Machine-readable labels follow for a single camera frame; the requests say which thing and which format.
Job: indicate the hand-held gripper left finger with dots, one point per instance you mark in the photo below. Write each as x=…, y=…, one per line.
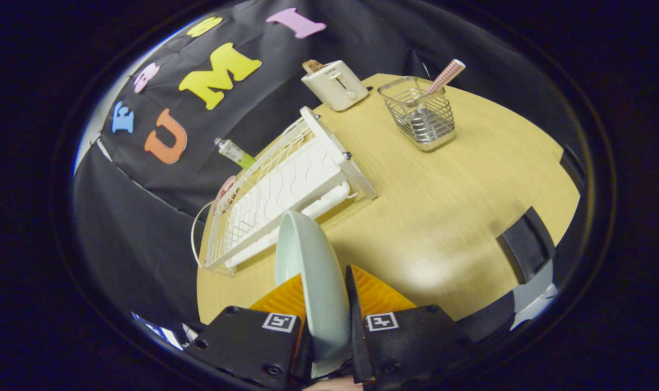
x=242, y=347

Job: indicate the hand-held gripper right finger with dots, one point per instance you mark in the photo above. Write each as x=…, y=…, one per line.
x=356, y=336

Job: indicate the pale green plate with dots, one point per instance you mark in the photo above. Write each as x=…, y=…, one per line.
x=321, y=288

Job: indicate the pink dish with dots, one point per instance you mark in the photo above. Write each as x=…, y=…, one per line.
x=226, y=187

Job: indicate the black backdrop cloth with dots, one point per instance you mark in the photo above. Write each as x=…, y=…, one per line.
x=134, y=228

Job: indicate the black chair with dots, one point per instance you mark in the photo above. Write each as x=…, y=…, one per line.
x=527, y=244

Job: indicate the clear bottle with green liquid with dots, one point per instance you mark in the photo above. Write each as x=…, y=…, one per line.
x=234, y=152

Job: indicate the cream white toaster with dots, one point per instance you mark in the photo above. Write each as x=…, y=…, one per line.
x=337, y=87

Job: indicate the brown bread slice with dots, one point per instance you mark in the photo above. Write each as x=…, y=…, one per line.
x=312, y=65

